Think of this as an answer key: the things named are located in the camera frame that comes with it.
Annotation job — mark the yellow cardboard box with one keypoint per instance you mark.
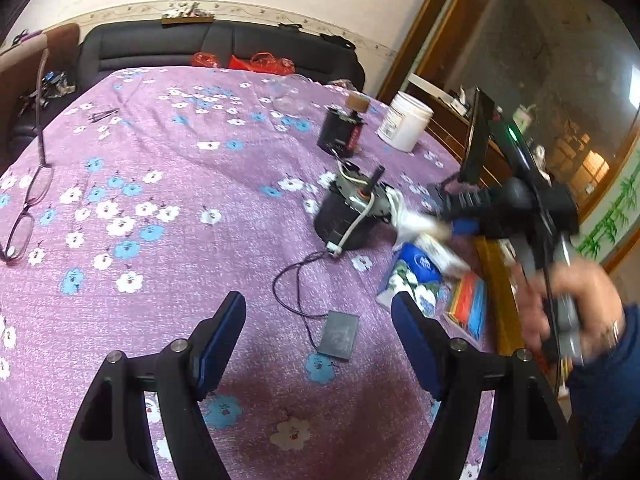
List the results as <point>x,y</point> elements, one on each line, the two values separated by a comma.
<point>495,300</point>

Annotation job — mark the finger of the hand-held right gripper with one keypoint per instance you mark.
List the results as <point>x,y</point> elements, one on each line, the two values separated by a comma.
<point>470,202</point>
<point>465,227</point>

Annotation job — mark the wooden board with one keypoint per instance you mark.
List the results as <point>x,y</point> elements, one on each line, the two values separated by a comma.
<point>187,18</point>

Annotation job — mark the purple floral tablecloth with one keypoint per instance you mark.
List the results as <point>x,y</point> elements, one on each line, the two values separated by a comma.
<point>175,210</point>

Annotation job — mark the white paper packet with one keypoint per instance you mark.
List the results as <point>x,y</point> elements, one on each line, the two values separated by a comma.
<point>442,255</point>

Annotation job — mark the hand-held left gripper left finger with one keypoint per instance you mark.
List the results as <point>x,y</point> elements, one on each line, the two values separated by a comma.
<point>220,340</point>

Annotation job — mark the person's right forearm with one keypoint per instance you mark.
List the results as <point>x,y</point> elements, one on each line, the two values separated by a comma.
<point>607,410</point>

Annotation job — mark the white plastic jar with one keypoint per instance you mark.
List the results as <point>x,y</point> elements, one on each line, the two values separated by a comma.
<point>402,122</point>

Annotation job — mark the wooden cabinet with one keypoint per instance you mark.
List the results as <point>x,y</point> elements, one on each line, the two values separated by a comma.
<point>450,120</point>

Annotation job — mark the black phone on stand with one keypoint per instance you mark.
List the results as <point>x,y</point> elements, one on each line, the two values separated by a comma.
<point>477,135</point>

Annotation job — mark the clear plastic bag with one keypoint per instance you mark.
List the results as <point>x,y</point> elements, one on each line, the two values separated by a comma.
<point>289,92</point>

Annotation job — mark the wooden framed glass door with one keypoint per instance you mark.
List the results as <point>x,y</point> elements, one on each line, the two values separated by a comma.
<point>550,35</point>

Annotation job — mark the small black box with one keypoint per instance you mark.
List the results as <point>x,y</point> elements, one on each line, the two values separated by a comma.
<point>339,132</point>

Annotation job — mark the clutter on cabinet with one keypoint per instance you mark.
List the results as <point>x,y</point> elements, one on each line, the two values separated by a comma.
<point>530,125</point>

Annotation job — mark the grey flat pad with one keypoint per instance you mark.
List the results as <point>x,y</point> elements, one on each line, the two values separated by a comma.
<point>340,335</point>

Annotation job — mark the bunch of keys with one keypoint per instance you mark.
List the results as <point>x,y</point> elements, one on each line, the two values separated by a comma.
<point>52,85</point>

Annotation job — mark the small red plastic bag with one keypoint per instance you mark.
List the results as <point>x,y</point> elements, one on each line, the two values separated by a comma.
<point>205,60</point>

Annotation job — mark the multicoloured sponge pack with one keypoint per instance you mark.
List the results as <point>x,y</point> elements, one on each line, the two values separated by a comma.
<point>467,307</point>

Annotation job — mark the black sofa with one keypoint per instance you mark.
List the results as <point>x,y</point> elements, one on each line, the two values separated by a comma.
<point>165,45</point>

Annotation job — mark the black tweezers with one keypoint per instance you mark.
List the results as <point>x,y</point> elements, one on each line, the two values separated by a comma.
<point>102,115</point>

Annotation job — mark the blue tissue pack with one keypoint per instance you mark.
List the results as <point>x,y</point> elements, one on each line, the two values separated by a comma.
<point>407,277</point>

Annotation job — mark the person's right hand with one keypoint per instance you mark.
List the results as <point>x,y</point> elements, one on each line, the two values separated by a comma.
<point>590,290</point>

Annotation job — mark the black electric motor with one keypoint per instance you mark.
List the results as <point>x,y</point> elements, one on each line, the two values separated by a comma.
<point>340,215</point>

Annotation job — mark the purple framed eyeglasses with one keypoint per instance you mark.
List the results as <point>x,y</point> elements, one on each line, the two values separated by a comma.
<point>35,190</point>

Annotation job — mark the brown chair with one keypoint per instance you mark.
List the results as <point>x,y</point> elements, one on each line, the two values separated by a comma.
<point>30,55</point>

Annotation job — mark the large red plastic bag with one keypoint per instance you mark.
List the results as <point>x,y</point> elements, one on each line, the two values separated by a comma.
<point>260,64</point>

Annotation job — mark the white cloth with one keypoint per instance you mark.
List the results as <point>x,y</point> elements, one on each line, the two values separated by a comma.
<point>417,222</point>

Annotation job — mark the small brown block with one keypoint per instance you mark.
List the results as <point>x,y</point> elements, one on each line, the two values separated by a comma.
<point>357,102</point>

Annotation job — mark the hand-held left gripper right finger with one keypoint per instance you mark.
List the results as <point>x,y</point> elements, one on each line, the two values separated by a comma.
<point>415,345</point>

